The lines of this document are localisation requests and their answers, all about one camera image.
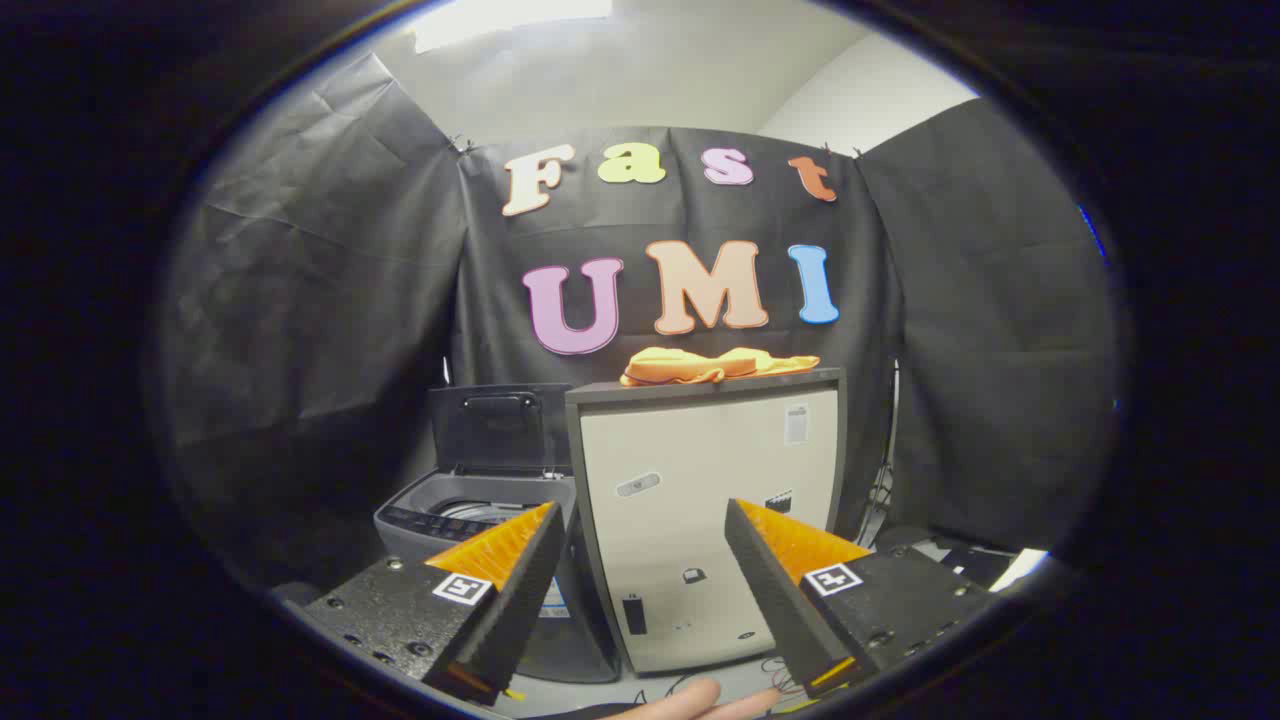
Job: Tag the grey washing machine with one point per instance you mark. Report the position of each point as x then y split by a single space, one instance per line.
420 520

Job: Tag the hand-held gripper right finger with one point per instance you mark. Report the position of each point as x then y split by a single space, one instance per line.
775 590

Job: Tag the orange cloth garment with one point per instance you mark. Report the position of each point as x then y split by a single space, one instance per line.
680 366

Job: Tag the black backdrop cloth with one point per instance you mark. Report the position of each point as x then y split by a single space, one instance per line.
380 300

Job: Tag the beige cabinet with grey top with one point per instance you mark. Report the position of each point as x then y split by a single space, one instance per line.
680 450

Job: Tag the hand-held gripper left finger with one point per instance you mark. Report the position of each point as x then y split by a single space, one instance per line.
520 590

